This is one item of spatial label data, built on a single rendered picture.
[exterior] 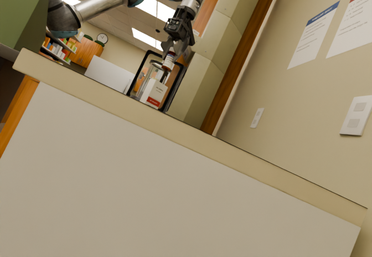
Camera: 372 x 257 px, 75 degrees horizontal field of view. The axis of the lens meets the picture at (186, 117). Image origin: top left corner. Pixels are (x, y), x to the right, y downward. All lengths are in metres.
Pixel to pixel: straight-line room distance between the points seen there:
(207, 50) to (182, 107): 0.39
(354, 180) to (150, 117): 0.50
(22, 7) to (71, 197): 0.77
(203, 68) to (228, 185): 1.14
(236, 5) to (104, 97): 1.39
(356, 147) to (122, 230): 0.58
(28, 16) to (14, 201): 0.71
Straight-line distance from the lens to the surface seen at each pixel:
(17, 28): 1.06
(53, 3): 1.30
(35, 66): 0.48
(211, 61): 1.56
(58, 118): 0.46
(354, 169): 0.72
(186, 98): 1.49
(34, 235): 0.51
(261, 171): 0.48
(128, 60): 7.27
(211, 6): 2.09
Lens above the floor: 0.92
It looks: 4 degrees up
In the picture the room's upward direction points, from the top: 25 degrees clockwise
